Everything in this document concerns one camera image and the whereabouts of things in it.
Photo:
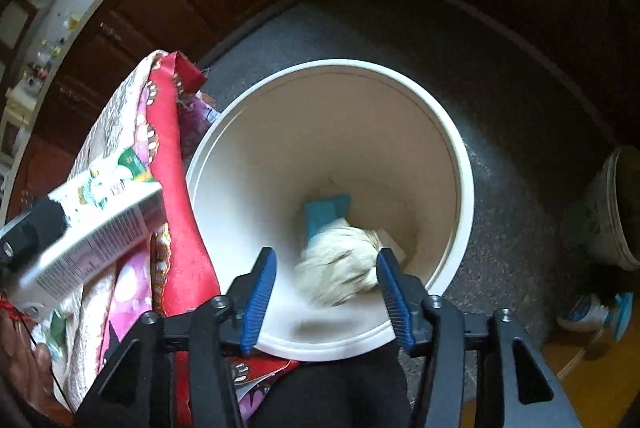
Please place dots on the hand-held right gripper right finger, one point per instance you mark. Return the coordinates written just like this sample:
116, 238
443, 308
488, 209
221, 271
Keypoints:
395, 303

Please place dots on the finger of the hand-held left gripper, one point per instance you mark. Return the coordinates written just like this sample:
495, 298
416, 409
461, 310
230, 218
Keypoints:
35, 228

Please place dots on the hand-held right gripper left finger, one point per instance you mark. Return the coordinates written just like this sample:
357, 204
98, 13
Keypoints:
260, 298

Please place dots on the white carton with green print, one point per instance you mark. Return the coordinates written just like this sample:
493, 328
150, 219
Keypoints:
100, 238

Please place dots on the white paper ball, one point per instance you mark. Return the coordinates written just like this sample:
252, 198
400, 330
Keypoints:
335, 263

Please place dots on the white plastic bucket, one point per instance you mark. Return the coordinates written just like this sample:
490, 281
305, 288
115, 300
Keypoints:
325, 133

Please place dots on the person's left hand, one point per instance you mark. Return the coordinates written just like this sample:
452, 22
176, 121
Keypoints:
27, 358

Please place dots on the white foam block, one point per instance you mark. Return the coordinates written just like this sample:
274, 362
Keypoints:
390, 242

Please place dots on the teal box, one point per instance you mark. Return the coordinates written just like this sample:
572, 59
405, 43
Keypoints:
325, 210

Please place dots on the person's dark trouser leg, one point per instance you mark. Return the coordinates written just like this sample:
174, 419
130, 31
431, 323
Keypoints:
330, 393

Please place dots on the cream plastic container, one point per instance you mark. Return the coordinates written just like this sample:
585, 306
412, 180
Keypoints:
20, 101

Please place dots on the red pink printed blanket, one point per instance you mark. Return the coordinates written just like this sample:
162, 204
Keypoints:
175, 188

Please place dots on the white blue spray bottle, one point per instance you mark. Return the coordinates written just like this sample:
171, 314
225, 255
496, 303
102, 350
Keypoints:
582, 313

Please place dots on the orange wooden board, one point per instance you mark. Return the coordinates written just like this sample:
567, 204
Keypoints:
575, 358

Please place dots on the yellow oil bottle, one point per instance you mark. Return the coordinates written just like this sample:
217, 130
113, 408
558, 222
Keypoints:
71, 23

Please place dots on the floral ceramic pot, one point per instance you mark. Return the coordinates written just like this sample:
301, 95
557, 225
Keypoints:
610, 218

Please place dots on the brown wooden kitchen cabinets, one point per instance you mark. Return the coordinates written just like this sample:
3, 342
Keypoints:
165, 8

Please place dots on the wooden wall cabinet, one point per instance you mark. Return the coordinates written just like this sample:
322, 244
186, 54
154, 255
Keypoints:
15, 21

